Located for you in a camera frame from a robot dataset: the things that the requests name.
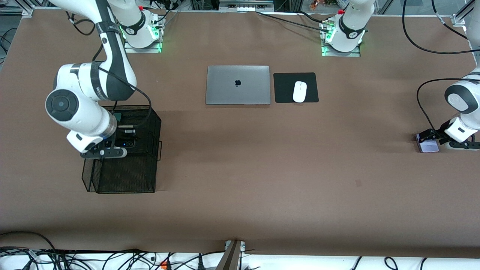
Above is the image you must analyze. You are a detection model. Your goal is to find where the black flip phone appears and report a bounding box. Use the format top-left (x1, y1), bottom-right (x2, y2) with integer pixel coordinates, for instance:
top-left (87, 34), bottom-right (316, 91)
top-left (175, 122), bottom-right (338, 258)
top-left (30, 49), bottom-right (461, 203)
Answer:
top-left (112, 138), bottom-right (136, 149)

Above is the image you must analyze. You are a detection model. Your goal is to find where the grey closed laptop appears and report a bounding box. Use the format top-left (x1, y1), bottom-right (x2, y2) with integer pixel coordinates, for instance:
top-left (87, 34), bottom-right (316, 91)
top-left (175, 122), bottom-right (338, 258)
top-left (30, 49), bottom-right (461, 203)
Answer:
top-left (205, 66), bottom-right (271, 105)

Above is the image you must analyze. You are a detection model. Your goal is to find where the white computer mouse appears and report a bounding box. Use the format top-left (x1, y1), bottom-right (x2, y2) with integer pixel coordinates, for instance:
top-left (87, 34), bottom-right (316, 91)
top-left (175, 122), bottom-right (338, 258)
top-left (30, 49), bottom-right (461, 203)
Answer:
top-left (292, 81), bottom-right (308, 103)

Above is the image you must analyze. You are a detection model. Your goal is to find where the black mouse pad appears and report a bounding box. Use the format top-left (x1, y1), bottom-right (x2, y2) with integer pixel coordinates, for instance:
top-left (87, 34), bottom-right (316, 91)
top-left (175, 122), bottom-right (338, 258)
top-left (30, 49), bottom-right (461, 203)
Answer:
top-left (273, 72), bottom-right (319, 103)

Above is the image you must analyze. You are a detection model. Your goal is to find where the white power strip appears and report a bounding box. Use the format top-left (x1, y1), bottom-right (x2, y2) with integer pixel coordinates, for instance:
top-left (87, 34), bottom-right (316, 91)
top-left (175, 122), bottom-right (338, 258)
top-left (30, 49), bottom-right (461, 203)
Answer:
top-left (219, 0), bottom-right (274, 12)

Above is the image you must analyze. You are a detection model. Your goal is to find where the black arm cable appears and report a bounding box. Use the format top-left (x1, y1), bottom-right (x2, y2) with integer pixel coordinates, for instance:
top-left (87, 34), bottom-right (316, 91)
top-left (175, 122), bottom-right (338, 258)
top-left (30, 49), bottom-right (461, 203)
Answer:
top-left (64, 9), bottom-right (152, 128)
top-left (402, 0), bottom-right (480, 139)

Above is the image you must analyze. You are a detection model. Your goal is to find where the black wire mesh basket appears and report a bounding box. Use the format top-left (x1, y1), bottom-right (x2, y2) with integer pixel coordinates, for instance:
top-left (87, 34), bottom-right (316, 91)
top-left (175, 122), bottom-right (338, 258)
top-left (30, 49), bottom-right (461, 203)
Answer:
top-left (82, 105), bottom-right (163, 194)

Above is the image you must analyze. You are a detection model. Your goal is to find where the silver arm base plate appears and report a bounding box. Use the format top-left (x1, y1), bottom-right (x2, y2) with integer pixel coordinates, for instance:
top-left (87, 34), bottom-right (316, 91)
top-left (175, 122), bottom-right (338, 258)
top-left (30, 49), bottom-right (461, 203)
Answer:
top-left (123, 19), bottom-right (165, 54)
top-left (319, 21), bottom-right (362, 57)

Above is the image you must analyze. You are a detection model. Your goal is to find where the black looped floor cable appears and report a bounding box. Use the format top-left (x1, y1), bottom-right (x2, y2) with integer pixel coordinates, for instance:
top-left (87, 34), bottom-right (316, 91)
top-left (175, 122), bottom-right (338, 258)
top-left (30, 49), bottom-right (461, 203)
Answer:
top-left (0, 231), bottom-right (57, 252)

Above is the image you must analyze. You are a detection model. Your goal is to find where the grey metal camera post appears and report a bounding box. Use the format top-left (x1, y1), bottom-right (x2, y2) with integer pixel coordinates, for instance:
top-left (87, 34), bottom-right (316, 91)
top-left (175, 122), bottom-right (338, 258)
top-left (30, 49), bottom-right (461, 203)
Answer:
top-left (216, 239), bottom-right (246, 270)

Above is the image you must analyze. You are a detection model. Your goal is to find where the black cable on table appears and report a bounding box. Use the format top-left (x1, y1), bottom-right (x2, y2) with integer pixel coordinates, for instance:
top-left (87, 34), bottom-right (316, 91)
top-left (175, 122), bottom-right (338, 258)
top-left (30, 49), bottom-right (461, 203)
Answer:
top-left (256, 10), bottom-right (330, 30)

